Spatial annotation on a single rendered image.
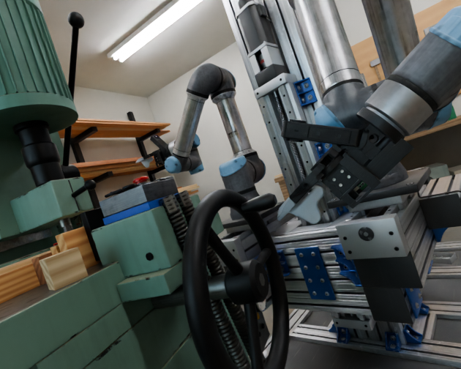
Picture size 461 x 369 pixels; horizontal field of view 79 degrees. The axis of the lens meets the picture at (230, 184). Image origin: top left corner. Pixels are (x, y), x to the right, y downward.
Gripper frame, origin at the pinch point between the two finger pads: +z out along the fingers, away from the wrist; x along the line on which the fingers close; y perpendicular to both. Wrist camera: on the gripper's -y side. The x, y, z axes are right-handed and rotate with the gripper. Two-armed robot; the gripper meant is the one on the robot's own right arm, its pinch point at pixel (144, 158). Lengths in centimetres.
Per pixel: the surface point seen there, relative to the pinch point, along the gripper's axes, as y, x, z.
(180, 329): 39, -83, -68
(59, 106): -7, -79, -60
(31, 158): 0, -84, -53
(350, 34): -49, 253, -115
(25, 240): 14, -84, -35
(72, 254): 17, -94, -68
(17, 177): 1, -83, -43
